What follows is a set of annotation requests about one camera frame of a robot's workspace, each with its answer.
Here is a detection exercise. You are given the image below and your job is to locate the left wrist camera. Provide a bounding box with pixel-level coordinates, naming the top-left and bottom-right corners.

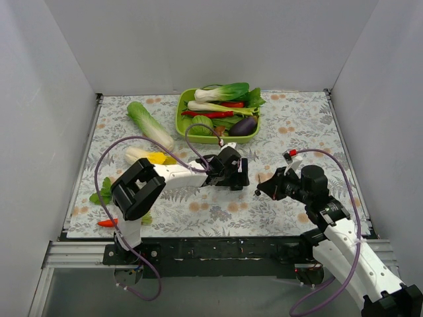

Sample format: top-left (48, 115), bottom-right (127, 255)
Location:
top-left (221, 142), bottom-right (237, 150)

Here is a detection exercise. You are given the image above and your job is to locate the yellow white baby cabbage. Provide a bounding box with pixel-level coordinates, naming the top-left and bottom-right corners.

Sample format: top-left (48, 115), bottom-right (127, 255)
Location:
top-left (124, 147), bottom-right (177, 165)

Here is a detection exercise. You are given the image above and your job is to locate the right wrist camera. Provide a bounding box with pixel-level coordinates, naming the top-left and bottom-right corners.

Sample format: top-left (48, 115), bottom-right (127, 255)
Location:
top-left (283, 149), bottom-right (303, 175)

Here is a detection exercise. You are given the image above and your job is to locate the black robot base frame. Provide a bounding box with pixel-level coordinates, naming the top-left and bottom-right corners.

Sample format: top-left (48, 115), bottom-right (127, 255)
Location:
top-left (102, 236), bottom-right (325, 285)

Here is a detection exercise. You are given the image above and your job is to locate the orange carrot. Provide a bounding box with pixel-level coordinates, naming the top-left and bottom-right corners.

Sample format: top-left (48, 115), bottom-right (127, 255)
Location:
top-left (97, 211), bottom-right (153, 228)

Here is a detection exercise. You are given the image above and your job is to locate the long green napa cabbage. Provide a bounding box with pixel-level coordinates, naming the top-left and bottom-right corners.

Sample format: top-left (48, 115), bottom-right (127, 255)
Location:
top-left (127, 101), bottom-right (174, 151)

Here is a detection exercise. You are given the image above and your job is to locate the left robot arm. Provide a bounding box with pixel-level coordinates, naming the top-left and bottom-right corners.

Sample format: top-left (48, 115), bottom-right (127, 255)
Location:
top-left (111, 143), bottom-right (249, 264)

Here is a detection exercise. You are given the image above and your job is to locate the round green cabbage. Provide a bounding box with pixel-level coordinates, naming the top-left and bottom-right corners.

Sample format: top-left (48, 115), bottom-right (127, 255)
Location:
top-left (188, 116), bottom-right (213, 136)

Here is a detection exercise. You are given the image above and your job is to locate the red chili pepper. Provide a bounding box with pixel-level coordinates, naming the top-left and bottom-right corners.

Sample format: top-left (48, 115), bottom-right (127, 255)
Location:
top-left (181, 110), bottom-right (234, 119)

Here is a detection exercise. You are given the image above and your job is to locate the black keys bunch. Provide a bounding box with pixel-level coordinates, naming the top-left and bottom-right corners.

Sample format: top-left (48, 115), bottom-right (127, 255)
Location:
top-left (254, 174), bottom-right (261, 197)

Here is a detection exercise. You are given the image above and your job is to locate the white celery stalk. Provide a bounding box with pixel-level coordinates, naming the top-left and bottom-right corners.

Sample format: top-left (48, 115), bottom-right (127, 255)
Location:
top-left (186, 100), bottom-right (259, 116)

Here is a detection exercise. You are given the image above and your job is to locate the bok choy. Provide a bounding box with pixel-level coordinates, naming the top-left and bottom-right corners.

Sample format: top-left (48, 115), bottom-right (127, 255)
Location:
top-left (194, 82), bottom-right (250, 103)

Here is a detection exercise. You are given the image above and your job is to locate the purple eggplant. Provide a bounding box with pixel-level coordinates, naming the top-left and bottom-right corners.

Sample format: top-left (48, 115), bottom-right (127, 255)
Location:
top-left (228, 116), bottom-right (258, 137)

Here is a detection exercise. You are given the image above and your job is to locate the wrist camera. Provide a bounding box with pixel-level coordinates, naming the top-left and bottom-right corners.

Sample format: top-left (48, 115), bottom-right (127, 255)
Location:
top-left (221, 142), bottom-right (237, 150)
top-left (283, 149), bottom-right (303, 175)

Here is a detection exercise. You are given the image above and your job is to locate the green plastic basket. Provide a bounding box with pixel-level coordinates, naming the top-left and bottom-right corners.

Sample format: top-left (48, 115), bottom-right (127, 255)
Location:
top-left (174, 88), bottom-right (261, 144)

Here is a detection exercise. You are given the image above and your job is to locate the white radish with leaves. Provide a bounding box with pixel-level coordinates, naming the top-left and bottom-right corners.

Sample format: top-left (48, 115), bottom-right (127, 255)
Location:
top-left (89, 177), bottom-right (112, 205)

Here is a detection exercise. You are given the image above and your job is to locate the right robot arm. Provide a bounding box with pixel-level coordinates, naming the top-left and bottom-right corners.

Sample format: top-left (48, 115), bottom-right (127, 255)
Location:
top-left (256, 165), bottom-right (422, 316)

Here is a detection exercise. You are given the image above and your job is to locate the green leafy lettuce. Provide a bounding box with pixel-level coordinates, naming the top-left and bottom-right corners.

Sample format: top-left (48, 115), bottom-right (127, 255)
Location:
top-left (245, 87), bottom-right (266, 108)

